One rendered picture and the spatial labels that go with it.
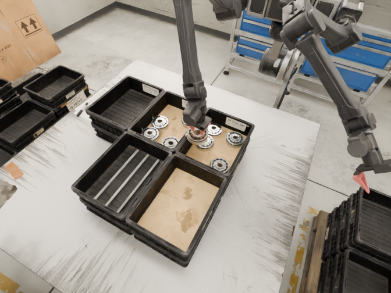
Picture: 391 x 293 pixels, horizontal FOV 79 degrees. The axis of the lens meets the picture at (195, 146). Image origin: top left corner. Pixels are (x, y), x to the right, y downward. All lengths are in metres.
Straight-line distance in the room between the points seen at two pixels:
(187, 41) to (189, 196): 0.70
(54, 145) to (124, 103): 0.50
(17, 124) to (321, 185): 2.72
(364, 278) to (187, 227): 1.14
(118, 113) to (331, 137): 2.25
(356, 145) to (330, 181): 1.70
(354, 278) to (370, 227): 0.32
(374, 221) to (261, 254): 0.88
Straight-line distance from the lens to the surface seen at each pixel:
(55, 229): 1.41
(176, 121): 1.49
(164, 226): 1.14
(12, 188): 1.63
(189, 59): 0.92
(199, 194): 1.20
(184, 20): 0.92
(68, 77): 2.61
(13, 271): 2.26
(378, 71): 3.06
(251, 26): 3.04
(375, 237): 1.87
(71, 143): 1.68
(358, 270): 1.86
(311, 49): 0.85
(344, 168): 2.77
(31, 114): 2.53
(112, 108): 1.63
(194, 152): 1.34
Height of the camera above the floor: 1.90
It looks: 52 degrees down
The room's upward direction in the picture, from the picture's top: 4 degrees clockwise
